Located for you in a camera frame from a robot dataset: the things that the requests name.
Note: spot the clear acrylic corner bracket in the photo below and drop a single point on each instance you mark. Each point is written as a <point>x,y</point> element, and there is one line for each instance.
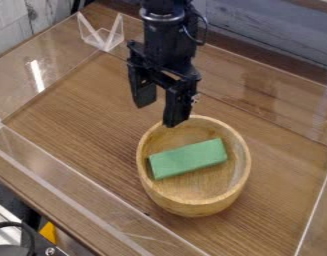
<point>104,39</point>

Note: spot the yellow label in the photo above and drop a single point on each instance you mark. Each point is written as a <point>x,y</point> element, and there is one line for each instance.
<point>48,232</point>

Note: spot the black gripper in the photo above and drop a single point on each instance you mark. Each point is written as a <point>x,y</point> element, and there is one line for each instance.
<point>166,52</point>

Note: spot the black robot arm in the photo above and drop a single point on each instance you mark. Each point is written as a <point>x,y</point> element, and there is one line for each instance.
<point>167,79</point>

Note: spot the clear acrylic tray wall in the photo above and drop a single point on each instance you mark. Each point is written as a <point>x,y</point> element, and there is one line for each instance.
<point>70,131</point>

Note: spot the brown wooden bowl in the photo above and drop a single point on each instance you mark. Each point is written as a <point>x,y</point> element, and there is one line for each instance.
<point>206,191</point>

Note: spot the green rectangular block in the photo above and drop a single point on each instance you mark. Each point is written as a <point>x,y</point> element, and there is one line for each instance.
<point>187,158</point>

